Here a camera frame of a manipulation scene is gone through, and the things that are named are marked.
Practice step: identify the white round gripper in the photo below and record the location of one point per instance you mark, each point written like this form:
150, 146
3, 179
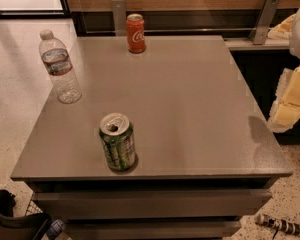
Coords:
286, 108

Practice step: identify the green soda can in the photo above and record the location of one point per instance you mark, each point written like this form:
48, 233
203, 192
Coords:
117, 138

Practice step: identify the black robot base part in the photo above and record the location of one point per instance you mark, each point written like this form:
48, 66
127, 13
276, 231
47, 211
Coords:
27, 227

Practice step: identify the red coke can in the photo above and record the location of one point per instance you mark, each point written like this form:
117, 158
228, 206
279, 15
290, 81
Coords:
135, 33

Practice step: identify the grey cabinet with drawers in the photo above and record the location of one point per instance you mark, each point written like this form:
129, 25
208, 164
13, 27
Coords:
204, 155

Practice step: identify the clear plastic water bottle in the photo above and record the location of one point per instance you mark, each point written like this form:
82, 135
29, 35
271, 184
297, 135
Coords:
57, 62

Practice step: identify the blue round cap object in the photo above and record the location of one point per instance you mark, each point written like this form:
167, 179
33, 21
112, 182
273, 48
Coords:
55, 232

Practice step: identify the right metal wall bracket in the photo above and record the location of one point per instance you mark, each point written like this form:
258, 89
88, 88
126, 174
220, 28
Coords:
259, 33

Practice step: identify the metal wall bracket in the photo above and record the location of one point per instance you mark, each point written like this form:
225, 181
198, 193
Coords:
259, 33
119, 16

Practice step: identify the left metal wall bracket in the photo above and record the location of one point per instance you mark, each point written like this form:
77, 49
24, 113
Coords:
119, 16

